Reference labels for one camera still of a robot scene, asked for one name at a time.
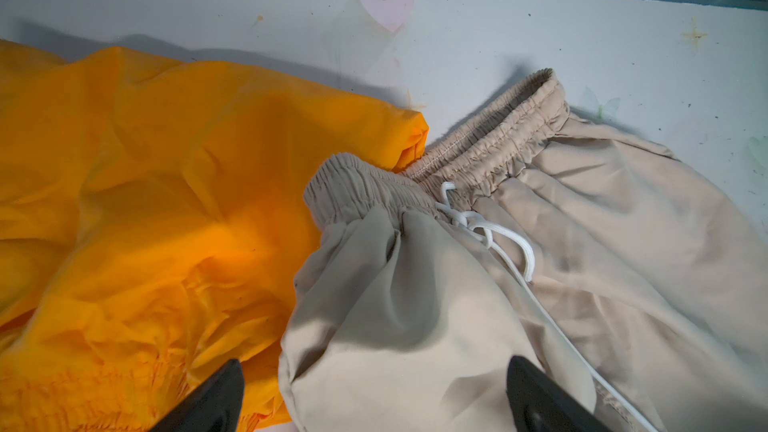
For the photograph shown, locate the beige shorts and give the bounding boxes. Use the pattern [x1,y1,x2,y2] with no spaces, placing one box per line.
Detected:
[278,69,767,431]

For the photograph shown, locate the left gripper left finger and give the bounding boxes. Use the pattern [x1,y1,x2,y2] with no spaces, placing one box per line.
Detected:
[150,359,245,432]

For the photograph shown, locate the orange shorts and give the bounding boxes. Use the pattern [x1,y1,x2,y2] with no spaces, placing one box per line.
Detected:
[1,41,429,431]

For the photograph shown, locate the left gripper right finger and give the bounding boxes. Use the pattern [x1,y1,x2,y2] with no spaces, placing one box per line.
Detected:
[506,355,609,432]

